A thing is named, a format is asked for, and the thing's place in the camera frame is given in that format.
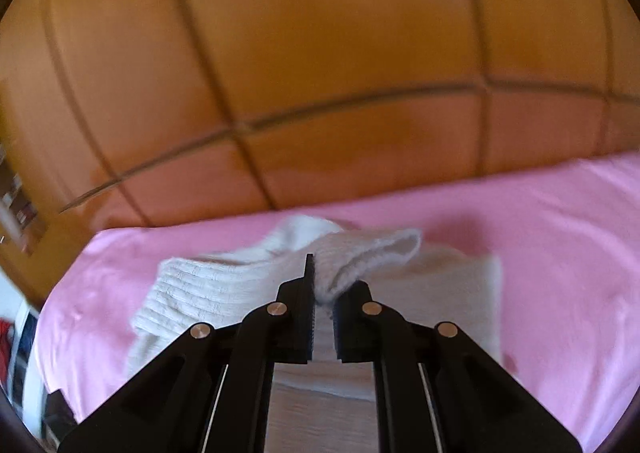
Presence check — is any white knitted sweater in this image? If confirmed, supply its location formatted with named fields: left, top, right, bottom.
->
left=124, top=215, right=504, bottom=453

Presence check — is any clothes pile beside bed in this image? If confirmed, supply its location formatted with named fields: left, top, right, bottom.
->
left=1, top=303, right=77, bottom=452

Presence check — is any pink bed cover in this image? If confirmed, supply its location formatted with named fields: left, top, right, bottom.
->
left=34, top=153, right=639, bottom=452

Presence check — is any cluttered wooden shelf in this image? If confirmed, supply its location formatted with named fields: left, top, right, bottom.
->
left=0, top=148, right=47, bottom=255

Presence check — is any wooden panelled wardrobe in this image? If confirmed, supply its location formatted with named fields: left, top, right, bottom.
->
left=1, top=0, right=639, bottom=303

